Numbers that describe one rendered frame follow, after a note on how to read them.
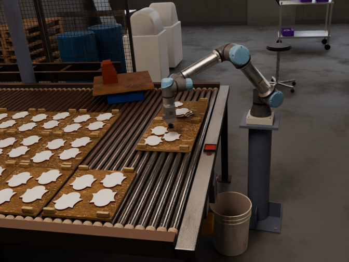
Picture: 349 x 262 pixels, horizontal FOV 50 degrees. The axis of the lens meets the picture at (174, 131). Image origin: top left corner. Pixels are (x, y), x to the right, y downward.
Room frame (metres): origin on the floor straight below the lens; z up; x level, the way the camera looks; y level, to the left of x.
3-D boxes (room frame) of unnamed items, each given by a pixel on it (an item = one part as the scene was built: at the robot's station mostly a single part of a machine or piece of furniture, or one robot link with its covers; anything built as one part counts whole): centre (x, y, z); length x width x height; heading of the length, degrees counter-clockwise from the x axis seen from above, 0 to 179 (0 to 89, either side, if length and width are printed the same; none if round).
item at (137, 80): (3.14, 0.42, 1.03); 0.50 x 0.50 x 0.02; 8
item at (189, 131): (2.21, 0.03, 0.93); 0.41 x 0.35 x 0.02; 166
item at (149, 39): (6.40, 0.37, 0.62); 0.63 x 0.59 x 1.25; 73
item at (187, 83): (2.21, -0.07, 1.27); 0.11 x 0.11 x 0.08; 17
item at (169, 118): (2.17, 0.03, 1.11); 0.10 x 0.09 x 0.16; 102
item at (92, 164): (2.33, 0.41, 0.90); 1.95 x 0.05 x 0.05; 167
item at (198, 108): (2.61, -0.07, 0.93); 0.41 x 0.35 x 0.02; 166
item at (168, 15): (7.41, 0.05, 0.61); 0.68 x 0.56 x 1.22; 159
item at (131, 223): (2.24, 0.02, 0.90); 1.95 x 0.05 x 0.05; 167
